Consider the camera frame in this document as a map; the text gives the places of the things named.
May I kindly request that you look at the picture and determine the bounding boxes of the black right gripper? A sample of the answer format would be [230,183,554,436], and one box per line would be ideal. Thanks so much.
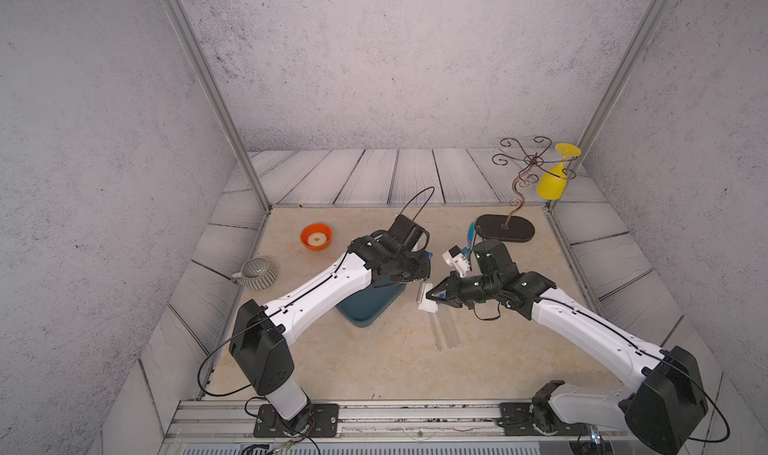
[424,271,501,310]

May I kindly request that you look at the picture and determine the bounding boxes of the white wiping cloth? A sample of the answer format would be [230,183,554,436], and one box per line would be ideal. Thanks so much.
[417,282,440,315]

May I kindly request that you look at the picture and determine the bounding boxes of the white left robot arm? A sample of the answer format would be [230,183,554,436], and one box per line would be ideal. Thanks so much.
[229,233,431,425]

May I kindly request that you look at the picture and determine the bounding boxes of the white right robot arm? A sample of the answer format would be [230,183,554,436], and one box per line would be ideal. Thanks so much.
[424,272,708,454]

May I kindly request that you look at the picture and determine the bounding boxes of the teal plastic tub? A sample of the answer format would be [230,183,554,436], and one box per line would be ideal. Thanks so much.
[336,283,405,328]

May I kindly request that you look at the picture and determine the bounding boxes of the black metal scroll stand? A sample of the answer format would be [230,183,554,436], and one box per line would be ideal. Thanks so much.
[474,136,561,243]

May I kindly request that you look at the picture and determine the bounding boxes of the orange plastic bowl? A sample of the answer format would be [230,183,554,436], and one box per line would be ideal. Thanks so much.
[300,223,333,251]

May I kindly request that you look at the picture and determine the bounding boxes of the yellow plastic goblet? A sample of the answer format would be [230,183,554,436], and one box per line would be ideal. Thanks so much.
[536,143,582,201]

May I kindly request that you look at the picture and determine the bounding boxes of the grey striped ceramic mug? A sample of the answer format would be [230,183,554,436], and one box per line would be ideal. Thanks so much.
[230,257,277,291]

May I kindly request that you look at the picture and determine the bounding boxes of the cream ring donut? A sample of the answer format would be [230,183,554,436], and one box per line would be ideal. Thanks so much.
[307,232,328,247]

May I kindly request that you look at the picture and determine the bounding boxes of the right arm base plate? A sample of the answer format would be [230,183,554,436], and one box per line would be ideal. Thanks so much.
[495,402,587,437]

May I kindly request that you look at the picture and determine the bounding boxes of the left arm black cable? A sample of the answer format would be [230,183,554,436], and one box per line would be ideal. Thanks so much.
[196,322,265,399]

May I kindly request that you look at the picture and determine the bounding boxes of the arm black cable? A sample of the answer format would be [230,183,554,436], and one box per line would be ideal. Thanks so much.
[653,349,732,444]
[196,322,265,399]

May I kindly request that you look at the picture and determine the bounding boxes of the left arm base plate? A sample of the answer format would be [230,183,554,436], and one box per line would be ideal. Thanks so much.
[253,403,340,438]

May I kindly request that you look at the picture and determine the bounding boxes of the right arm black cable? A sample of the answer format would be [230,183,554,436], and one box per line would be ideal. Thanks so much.
[653,349,732,444]

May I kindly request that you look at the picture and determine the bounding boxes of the aluminium front rail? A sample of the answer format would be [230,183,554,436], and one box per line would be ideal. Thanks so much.
[159,400,645,454]

